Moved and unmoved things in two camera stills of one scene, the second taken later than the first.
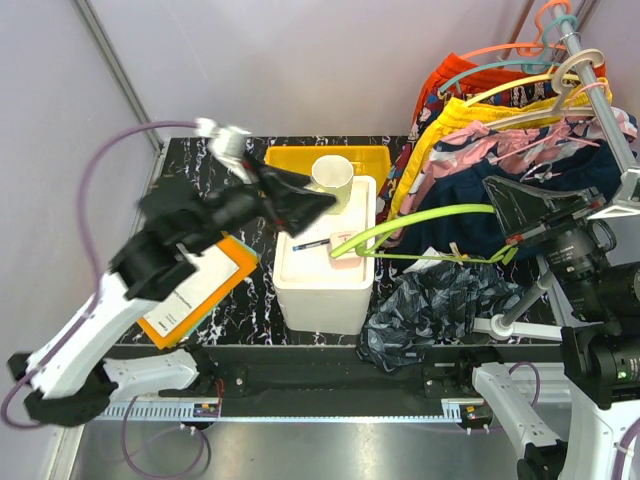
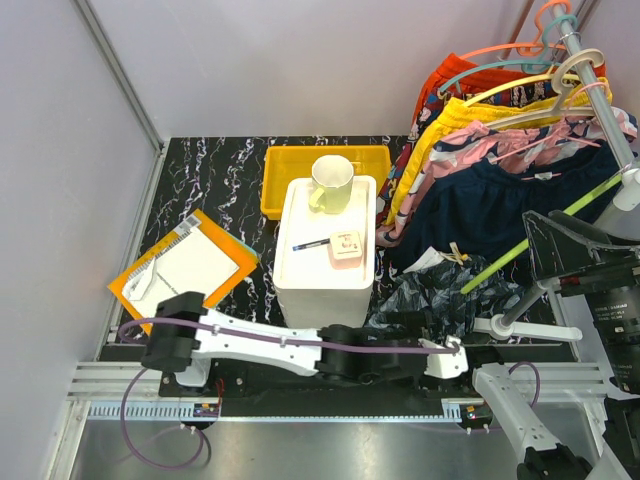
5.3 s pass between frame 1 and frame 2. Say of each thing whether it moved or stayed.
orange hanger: stayed
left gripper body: moved
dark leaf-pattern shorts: stayed
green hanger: moved
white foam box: stayed
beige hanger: stayed
